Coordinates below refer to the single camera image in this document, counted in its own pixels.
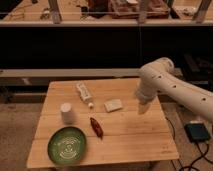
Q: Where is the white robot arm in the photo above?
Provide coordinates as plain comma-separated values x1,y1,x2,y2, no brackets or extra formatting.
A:
135,57,213,123

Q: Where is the brown tray on bench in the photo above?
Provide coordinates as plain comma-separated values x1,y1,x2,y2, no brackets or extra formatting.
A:
109,0,170,18

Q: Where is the black floor cable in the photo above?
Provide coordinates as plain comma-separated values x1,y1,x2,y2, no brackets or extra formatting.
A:
165,116,213,171

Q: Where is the wooden slat table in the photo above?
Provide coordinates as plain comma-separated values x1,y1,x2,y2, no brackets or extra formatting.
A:
27,78,179,169

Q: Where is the green ribbed plate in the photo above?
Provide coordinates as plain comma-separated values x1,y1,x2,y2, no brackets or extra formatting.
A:
47,126,87,166

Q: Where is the black power box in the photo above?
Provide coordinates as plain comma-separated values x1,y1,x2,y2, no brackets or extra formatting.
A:
184,123,211,143

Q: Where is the white squeeze tube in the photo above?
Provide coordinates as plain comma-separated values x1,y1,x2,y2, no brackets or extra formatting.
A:
76,82,94,108

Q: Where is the white upside-down cup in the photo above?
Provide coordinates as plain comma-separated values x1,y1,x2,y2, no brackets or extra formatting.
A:
60,103,74,124

